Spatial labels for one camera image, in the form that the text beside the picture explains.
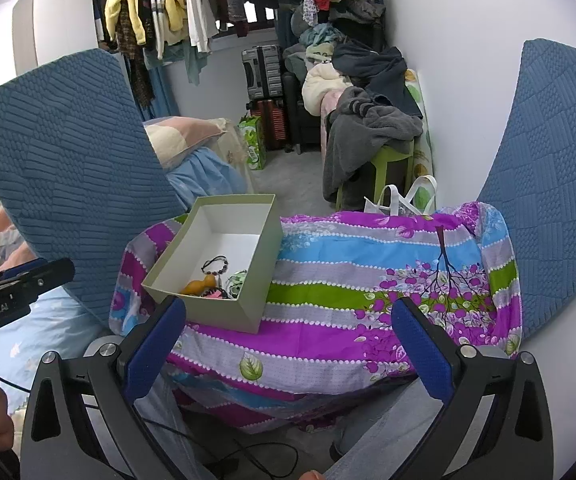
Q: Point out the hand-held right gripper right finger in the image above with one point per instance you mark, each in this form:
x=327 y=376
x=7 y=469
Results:
x=425 y=355

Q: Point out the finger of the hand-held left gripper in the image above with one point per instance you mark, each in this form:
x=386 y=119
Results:
x=52 y=272
x=20 y=271

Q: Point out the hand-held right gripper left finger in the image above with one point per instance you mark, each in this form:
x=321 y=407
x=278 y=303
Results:
x=152 y=355

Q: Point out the pale green cardboard box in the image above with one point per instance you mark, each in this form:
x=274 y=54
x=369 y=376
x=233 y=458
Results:
x=207 y=312

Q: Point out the orange pendant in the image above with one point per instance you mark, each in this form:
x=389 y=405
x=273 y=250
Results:
x=195 y=286

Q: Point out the person's left leg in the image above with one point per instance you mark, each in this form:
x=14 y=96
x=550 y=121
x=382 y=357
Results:
x=167 y=435

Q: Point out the person's leg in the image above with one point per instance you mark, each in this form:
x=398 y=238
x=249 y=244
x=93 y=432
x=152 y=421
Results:
x=167 y=435
x=383 y=430

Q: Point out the person's right leg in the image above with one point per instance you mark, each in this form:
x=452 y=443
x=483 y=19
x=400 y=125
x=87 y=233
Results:
x=383 y=430

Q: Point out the blue quilted cushion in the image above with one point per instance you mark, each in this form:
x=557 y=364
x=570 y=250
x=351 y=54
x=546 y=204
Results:
x=548 y=185
x=67 y=160

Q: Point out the floral striped printed cloth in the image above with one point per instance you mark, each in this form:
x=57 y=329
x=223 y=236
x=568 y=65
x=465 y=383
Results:
x=328 y=270

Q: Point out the white tote bag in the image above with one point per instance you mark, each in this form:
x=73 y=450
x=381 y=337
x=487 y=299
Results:
x=400 y=200

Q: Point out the light blue bedsheet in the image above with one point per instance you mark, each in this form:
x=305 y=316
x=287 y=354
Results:
x=202 y=175

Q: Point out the pink and cream pillow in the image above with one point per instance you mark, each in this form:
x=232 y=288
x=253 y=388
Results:
x=182 y=135

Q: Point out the green plastic stool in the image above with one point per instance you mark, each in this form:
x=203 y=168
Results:
x=393 y=160

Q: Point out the cream lace cloth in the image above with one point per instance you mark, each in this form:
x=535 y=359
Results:
x=233 y=145

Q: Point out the fruit print folded mat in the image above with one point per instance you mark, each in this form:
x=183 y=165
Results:
x=420 y=125

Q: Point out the grey fleece blanket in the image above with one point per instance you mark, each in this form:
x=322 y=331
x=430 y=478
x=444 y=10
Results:
x=363 y=130

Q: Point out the green tissue pack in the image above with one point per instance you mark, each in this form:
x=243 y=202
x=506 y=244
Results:
x=253 y=140

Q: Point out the red suitcase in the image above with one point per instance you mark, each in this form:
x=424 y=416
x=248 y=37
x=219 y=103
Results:
x=270 y=125

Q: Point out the cream fluffy blanket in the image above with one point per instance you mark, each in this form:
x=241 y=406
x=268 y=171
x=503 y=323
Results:
x=323 y=87

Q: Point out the black and silver suitcase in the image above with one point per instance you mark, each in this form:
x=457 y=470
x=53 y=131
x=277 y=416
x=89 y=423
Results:
x=263 y=72

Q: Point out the row of hanging clothes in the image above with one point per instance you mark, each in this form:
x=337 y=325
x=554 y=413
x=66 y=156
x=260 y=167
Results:
x=177 y=5

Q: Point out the dark navy garment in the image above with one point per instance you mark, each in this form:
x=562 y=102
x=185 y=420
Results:
x=368 y=65

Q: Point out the teal crumpled garment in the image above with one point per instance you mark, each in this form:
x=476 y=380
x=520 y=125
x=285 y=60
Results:
x=318 y=35

